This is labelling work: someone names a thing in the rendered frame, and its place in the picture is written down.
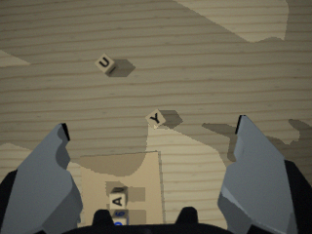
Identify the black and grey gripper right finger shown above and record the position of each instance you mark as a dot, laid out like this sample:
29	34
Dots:
263	192

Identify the tan mat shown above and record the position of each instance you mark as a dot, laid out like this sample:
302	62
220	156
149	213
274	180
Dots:
137	171

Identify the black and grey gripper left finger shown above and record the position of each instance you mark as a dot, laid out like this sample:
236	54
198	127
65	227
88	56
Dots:
40	196

